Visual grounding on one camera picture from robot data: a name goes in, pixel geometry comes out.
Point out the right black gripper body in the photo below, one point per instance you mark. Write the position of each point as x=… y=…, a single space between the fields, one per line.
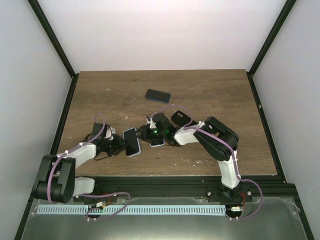
x=147 y=137

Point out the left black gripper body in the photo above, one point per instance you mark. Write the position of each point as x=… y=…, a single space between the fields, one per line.
x=115 y=147

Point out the light blue phone case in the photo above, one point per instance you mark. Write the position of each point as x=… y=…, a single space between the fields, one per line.
x=157 y=144
x=132 y=142

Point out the black phone case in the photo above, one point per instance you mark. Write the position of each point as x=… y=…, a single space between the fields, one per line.
x=182 y=120

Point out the black phone blue edge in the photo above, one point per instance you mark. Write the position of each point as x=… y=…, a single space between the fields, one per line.
x=158 y=96

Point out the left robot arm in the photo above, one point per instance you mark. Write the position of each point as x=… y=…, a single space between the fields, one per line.
x=56 y=179

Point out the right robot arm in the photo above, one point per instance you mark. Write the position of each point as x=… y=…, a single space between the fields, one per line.
x=217 y=139

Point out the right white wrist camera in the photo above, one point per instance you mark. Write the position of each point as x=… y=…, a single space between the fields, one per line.
x=150 y=123

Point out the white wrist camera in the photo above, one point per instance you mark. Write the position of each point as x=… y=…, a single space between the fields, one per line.
x=110 y=132
x=150 y=123

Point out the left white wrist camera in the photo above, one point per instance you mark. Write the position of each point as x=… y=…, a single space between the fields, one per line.
x=110 y=132

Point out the light blue slotted cable duct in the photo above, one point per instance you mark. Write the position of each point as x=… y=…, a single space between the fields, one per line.
x=207 y=210

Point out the black aluminium front rail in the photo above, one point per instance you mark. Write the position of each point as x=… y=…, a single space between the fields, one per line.
x=209 y=187

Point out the left black frame post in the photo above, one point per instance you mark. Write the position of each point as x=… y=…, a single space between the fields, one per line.
x=39 y=13

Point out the black frame post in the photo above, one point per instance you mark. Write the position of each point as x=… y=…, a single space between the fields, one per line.
x=39 y=13
x=280 y=20

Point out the right black frame post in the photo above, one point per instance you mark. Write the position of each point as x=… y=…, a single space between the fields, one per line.
x=280 y=20

